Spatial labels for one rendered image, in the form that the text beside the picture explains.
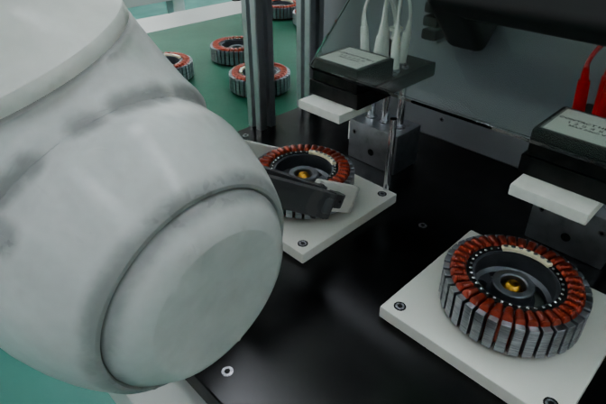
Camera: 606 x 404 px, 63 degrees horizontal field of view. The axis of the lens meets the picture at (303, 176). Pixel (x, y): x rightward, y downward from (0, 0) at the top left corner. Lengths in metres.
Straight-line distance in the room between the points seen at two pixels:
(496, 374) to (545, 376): 0.03
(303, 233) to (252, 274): 0.34
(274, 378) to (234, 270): 0.25
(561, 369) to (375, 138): 0.33
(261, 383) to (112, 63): 0.29
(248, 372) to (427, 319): 0.15
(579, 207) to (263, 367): 0.26
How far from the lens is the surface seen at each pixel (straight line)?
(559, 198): 0.42
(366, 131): 0.63
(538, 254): 0.47
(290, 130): 0.73
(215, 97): 0.91
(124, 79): 0.17
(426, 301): 0.45
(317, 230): 0.51
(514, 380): 0.41
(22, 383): 1.52
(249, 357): 0.41
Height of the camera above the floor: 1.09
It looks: 31 degrees down
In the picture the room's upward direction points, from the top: straight up
